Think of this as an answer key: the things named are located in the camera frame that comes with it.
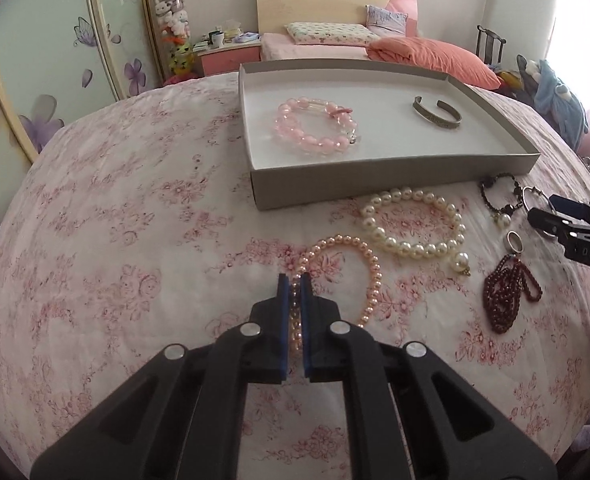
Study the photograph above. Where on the white mug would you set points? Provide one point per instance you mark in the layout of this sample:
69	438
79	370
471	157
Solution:
218	40

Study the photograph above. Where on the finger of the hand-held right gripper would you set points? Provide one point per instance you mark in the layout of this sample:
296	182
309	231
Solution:
567	205
550	222

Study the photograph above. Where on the beige and pink headboard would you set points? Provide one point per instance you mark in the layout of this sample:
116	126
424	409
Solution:
315	2

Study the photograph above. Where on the grey cardboard tray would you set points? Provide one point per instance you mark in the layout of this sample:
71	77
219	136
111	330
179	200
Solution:
375	180

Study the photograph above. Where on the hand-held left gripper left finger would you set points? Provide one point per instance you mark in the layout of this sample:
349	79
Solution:
284	330

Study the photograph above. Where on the pink bed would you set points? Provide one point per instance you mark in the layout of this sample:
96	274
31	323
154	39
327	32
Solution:
305	51

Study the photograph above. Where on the light purple pillow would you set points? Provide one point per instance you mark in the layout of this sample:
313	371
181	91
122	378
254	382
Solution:
386	20

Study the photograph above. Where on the blue plush toy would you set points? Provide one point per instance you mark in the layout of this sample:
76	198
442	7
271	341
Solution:
555	100

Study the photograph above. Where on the dark wooden chair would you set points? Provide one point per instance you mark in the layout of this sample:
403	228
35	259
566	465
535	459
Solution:
490	45

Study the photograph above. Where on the floral print pillow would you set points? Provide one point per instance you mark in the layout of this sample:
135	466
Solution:
330	33

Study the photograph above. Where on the floral sliding wardrobe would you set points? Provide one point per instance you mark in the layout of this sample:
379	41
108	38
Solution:
50	50

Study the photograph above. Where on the clear tube of plush toys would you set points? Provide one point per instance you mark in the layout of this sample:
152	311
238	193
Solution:
172	20

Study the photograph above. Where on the pink floral cloth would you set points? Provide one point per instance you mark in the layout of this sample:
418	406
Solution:
125	260

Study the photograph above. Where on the orange pillow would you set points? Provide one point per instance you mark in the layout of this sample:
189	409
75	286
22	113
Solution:
435	57

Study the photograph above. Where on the thin silver bangle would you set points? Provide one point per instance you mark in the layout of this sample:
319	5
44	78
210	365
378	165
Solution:
525	199

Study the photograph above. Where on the pink nightstand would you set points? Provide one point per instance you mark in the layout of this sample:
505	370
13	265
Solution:
225	60

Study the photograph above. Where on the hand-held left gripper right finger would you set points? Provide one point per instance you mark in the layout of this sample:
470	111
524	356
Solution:
307	330

